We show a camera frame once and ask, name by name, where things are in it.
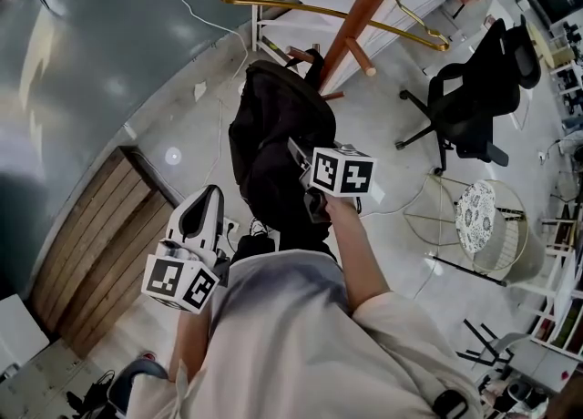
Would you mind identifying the grey chair black legs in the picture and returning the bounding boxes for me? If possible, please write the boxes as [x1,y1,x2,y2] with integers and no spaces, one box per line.
[455,316,534,371]

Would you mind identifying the black backpack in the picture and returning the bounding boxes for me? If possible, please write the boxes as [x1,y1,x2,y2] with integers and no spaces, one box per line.
[227,48,338,227]

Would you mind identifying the wooden coat stand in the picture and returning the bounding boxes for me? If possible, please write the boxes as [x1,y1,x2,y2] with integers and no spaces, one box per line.
[286,0,416,102]

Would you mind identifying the wooden plank platform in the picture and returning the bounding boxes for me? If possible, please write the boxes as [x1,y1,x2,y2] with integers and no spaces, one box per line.
[27,146,179,360]

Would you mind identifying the light wooden table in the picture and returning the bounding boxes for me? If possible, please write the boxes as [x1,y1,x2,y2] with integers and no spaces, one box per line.
[527,20,576,73]

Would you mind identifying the gold clothes hanger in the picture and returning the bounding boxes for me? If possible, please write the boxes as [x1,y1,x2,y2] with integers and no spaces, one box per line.
[220,0,451,53]

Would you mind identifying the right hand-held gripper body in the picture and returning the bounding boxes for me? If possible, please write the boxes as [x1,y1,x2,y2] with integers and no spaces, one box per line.
[298,143,379,225]

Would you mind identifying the beige shell chair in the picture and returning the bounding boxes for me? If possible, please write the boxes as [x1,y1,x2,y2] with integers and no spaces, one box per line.
[432,207,548,289]

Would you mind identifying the white box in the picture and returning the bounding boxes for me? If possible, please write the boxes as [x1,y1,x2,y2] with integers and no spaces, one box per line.
[0,293,50,369]

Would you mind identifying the gold wire basket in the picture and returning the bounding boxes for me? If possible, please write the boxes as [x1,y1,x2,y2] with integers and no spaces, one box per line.
[468,178,530,272]

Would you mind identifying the black office chair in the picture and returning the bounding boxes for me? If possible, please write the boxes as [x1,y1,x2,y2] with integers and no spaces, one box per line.
[394,14,543,177]

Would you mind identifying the person's left forearm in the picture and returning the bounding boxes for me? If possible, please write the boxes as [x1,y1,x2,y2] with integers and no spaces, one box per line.
[168,302,213,382]

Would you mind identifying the white bookshelf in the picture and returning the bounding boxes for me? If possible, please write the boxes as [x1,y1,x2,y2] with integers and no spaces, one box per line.
[530,289,583,362]

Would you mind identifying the black padded chair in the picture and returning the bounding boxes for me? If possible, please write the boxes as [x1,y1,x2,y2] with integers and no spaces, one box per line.
[107,357,170,419]

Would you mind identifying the person's light grey shirt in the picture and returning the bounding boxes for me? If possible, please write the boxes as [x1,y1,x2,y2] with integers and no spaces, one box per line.
[125,248,484,419]

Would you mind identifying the white wooden stool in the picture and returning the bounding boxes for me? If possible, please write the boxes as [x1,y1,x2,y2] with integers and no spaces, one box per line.
[507,220,576,301]

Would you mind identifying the white cable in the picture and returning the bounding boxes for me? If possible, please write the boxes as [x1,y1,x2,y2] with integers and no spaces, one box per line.
[154,0,251,81]

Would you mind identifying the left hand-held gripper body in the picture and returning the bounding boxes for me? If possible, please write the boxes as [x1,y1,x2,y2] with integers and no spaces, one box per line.
[140,225,231,316]

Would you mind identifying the person's right forearm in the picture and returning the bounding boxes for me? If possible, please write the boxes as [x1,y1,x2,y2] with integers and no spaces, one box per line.
[323,193,393,316]

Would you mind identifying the floral top gold wire table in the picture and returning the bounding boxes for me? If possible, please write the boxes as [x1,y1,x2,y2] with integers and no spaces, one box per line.
[403,174,498,255]

